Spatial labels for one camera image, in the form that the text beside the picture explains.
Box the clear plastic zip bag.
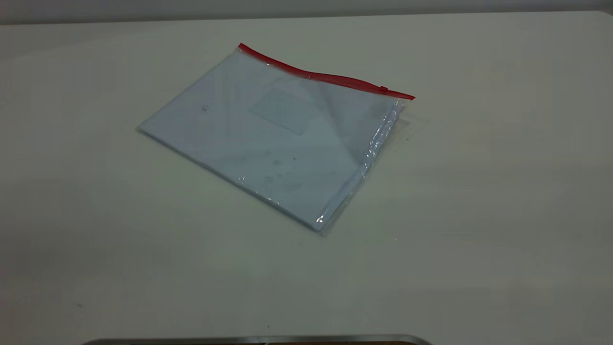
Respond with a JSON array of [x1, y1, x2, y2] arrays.
[[137, 43, 416, 236]]

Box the silver metal edge strip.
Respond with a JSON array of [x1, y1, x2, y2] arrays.
[[81, 334, 434, 345]]

